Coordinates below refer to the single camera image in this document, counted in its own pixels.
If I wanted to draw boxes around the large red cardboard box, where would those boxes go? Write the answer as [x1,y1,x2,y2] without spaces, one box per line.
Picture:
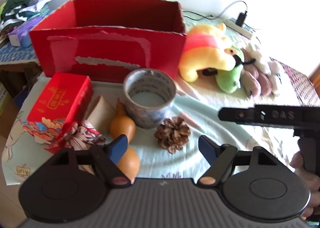
[29,0,187,84]

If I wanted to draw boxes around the black charger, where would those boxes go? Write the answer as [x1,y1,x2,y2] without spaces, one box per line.
[236,12,248,27]

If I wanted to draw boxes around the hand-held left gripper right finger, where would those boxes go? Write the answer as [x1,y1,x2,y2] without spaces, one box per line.
[198,135,290,186]

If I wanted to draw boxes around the blue floral cloth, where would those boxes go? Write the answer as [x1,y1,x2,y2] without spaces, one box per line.
[0,9,55,65]

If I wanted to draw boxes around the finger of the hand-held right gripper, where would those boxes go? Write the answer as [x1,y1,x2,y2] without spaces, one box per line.
[218,107,256,125]

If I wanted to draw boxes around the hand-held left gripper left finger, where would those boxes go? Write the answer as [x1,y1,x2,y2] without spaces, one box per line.
[51,135,132,189]

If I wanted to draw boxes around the clear tape roll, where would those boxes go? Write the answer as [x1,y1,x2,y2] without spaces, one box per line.
[123,68,177,129]

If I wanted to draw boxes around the purple tissue pack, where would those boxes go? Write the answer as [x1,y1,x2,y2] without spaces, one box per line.
[7,15,44,47]

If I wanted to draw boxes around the floral cloth pouch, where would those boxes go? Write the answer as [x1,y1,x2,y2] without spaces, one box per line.
[62,120,107,176]

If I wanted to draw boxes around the yellow plush bear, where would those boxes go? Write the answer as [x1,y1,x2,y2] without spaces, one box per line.
[178,23,238,83]

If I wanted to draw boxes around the black charger cable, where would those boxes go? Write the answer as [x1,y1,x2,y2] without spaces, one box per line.
[184,0,248,21]

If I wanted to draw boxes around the small red gift box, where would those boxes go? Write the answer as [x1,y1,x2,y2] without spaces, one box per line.
[22,72,94,155]

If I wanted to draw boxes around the dark patterned cloth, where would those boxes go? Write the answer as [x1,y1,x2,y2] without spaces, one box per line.
[270,57,320,107]

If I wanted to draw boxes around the pile of clothes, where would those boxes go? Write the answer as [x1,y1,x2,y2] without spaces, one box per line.
[0,0,53,36]

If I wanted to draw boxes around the green plush toy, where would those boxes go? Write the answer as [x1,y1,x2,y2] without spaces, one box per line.
[216,45,244,93]

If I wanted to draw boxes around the person's right hand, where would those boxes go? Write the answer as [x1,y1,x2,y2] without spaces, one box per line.
[290,152,320,220]

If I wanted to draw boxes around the pale green bear print sheet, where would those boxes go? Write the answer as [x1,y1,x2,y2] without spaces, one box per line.
[2,13,320,186]

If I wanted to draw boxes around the orange gourd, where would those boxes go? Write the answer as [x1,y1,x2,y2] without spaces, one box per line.
[109,102,140,181]

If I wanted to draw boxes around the brown pine cone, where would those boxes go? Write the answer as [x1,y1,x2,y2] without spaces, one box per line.
[154,116,191,155]

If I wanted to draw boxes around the white power strip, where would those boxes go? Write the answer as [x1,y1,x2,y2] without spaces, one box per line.
[224,17,254,40]

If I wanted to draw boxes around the purple and white plush toy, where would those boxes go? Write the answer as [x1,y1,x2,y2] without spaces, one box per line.
[240,43,280,98]

